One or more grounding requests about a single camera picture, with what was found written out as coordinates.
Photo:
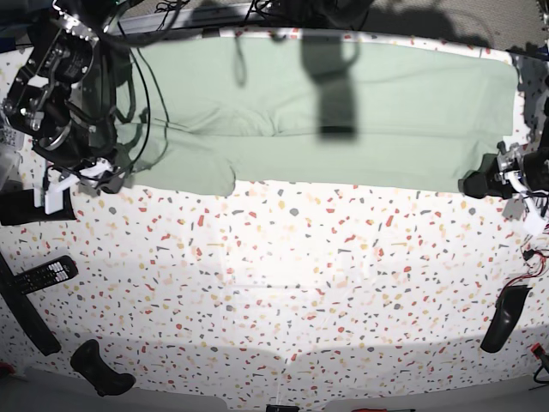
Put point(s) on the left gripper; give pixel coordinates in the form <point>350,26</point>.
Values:
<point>527,172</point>

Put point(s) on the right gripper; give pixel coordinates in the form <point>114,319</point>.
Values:
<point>74,151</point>

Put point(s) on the light green T-shirt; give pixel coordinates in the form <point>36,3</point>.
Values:
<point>202,115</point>

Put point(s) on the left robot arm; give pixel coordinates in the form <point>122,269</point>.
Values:
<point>532,67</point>

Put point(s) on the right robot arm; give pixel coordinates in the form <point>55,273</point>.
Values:
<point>68,45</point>

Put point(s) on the black cylinder roll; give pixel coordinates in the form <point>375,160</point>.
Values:
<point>17,208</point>

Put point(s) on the black TV remote control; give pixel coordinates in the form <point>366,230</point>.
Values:
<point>46,275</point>

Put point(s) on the long black bar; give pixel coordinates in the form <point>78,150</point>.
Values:
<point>26,315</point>

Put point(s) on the small red clip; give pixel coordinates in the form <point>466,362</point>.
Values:
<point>537,350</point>

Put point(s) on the black game controller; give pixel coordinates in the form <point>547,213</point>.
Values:
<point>87,361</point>

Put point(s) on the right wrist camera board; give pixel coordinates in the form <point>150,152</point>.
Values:
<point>53,202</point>

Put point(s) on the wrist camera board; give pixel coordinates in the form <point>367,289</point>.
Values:
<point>53,202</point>
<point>534,225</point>

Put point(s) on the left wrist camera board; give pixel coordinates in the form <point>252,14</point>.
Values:
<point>534,225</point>

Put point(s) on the black curved handle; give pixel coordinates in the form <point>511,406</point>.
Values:
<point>509,306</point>

